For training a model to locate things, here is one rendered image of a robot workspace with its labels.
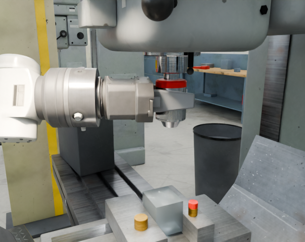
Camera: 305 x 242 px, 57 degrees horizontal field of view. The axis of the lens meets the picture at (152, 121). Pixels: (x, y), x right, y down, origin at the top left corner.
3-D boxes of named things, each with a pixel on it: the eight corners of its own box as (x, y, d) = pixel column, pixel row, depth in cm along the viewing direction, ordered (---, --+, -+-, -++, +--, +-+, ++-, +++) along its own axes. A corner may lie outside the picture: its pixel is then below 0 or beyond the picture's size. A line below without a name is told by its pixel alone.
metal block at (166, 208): (156, 239, 47) (156, 207, 46) (142, 220, 53) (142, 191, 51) (182, 231, 49) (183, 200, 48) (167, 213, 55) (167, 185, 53)
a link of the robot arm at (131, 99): (154, 70, 35) (57, 69, 34) (153, 142, 38) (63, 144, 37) (147, 64, 48) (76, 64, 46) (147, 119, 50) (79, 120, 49)
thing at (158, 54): (159, 56, 36) (159, 50, 36) (133, 55, 43) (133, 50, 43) (213, 55, 39) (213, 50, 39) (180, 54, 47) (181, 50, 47)
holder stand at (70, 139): (80, 177, 87) (76, 114, 82) (59, 155, 105) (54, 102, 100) (115, 168, 94) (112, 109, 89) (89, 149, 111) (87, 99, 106)
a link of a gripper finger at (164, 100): (193, 110, 41) (151, 111, 41) (193, 89, 40) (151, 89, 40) (195, 113, 40) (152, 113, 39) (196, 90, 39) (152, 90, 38)
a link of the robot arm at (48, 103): (65, 57, 38) (-22, 56, 37) (63, 135, 36) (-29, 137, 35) (79, 82, 49) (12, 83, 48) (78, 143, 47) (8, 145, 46)
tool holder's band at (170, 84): (160, 89, 40) (160, 81, 39) (152, 84, 44) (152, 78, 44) (191, 87, 41) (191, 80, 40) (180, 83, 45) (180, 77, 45)
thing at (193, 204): (191, 218, 47) (191, 204, 47) (186, 213, 49) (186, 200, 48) (199, 215, 48) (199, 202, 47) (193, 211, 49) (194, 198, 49)
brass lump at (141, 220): (137, 233, 44) (136, 223, 43) (132, 224, 45) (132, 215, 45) (150, 229, 44) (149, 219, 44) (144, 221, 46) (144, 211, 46)
